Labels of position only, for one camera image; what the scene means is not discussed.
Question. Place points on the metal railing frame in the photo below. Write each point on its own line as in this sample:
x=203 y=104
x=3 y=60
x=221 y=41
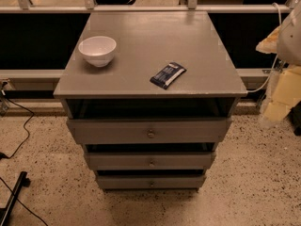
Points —
x=76 y=6

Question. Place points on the grey top drawer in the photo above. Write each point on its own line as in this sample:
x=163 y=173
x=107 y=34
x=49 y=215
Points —
x=147 y=132

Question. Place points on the black stand leg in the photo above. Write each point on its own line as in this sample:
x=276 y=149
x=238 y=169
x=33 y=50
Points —
x=5 y=212

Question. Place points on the grey bottom drawer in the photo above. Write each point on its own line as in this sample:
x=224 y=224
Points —
x=116 y=182

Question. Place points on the white ceramic bowl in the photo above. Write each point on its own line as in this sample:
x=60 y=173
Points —
x=98 y=51

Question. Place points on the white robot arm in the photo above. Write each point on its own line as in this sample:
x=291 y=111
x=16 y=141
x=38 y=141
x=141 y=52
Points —
x=285 y=42

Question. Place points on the blue snack packet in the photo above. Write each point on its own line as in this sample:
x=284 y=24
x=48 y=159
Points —
x=168 y=75

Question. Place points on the grey wooden drawer cabinet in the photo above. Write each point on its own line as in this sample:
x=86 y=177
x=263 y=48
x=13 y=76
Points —
x=122 y=90

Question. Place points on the grey middle drawer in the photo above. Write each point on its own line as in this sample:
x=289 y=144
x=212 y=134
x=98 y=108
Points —
x=149 y=161

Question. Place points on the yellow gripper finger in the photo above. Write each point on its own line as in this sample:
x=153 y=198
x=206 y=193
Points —
x=269 y=44

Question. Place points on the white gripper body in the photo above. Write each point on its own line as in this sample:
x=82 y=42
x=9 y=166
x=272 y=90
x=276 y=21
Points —
x=290 y=42

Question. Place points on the grey drawer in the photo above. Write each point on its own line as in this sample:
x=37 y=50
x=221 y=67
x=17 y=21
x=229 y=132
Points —
x=116 y=182
x=147 y=132
x=149 y=161

